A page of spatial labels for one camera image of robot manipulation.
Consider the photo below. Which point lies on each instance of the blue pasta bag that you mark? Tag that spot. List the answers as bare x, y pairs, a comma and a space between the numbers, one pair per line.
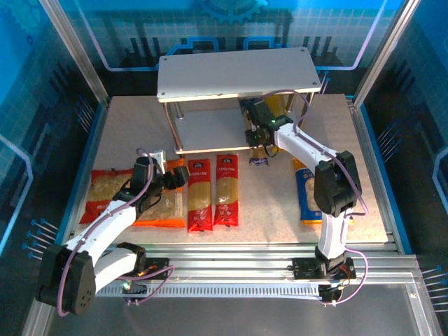
308, 196

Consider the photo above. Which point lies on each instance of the red macaroni bag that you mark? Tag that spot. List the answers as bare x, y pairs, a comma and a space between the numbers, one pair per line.
105, 185

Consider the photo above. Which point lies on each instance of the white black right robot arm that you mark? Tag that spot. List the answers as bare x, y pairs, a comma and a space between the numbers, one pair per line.
308, 147

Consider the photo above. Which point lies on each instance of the red spaghetti pack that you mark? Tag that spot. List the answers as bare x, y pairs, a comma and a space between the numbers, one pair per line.
199, 196
226, 189

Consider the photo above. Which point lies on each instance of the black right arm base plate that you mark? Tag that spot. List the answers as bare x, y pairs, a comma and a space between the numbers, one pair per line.
304, 267

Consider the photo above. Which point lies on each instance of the aluminium enclosure post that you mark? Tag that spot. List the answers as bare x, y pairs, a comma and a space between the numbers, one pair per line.
390, 38
68, 38

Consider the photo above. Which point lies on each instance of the small black controller box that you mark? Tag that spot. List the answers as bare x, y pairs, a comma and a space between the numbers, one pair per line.
329, 293
138, 290

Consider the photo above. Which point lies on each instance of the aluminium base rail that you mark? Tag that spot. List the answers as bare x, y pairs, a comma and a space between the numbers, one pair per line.
227, 259

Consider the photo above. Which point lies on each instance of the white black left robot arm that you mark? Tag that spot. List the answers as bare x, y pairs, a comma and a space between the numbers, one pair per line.
105, 224

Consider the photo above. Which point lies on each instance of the white two-tier shelf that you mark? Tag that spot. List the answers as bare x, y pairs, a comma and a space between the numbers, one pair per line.
238, 73

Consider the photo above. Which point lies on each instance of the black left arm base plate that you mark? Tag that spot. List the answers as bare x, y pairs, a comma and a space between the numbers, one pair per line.
159, 264

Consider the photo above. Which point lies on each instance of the orange pasta bag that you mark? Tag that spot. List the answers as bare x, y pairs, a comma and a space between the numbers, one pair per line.
168, 210

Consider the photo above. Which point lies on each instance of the dark blue spaghetti pack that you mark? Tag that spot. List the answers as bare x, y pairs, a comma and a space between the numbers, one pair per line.
258, 161

